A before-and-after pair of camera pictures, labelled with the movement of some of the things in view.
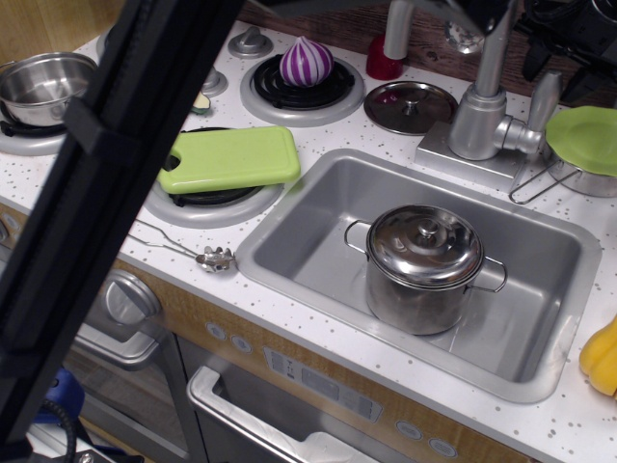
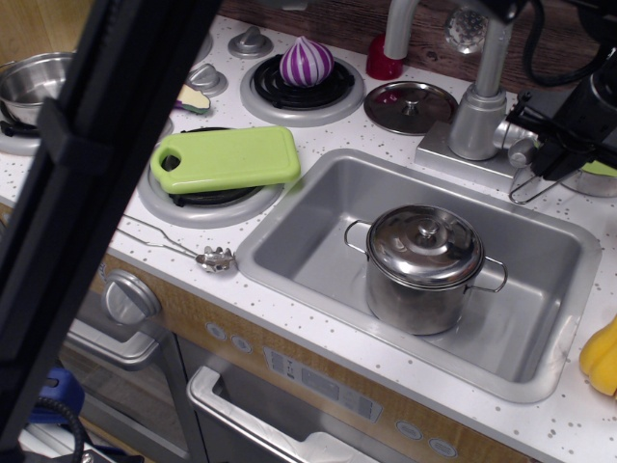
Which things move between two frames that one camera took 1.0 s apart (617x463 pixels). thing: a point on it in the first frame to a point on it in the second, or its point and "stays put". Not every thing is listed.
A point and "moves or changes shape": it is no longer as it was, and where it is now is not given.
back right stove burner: x=270 y=99 stays put
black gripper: x=584 y=28 to x=574 y=126
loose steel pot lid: x=410 y=107 stays put
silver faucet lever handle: x=546 y=99 moves or changes shape
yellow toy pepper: x=598 y=360 stays put
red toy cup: x=380 y=67 stays put
